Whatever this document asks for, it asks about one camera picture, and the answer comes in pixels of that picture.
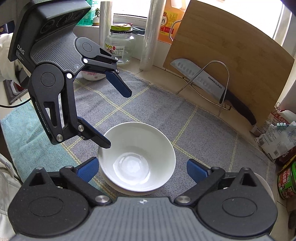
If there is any green lid sauce jar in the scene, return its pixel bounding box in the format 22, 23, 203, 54
277, 162, 295, 200

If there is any white bowl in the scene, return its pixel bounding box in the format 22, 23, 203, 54
99, 169, 157, 196
98, 122, 176, 192

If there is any wire knife rack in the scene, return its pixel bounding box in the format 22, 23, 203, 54
170, 58, 231, 117

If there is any stained floral white plate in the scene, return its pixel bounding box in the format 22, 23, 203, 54
250, 173, 275, 208

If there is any orange oil jug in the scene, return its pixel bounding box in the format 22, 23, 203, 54
158, 0, 190, 44

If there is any wooden cutting board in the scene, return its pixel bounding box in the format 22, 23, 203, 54
164, 1, 295, 125

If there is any red white food bag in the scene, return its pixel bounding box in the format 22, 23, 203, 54
250, 102, 295, 137

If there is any tall plastic wrap roll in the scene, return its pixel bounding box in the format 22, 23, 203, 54
139, 0, 166, 71

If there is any small potted plant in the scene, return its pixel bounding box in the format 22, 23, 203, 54
92, 8, 100, 26

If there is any white clipped food bag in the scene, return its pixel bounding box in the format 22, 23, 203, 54
255, 121, 295, 160

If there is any left pink floral bowl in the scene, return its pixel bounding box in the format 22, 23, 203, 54
81, 71, 106, 81

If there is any green dish soap bottle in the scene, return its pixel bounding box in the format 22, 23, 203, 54
77, 0, 95, 26

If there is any short plastic wrap roll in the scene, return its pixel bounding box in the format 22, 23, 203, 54
98, 1, 113, 48

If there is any steel cleaver black handle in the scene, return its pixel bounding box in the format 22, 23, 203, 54
170, 58, 256, 125

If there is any glass jar green lid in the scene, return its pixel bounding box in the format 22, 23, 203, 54
105, 24, 135, 65

